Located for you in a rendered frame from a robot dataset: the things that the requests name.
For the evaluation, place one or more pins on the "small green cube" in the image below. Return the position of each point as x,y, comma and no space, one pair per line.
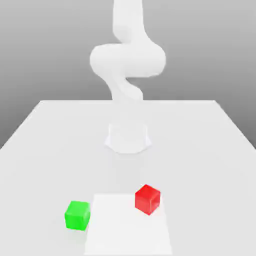
77,216

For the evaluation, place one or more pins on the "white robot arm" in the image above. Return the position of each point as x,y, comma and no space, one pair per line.
128,60

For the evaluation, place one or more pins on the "small red cube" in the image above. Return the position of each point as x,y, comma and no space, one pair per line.
147,199

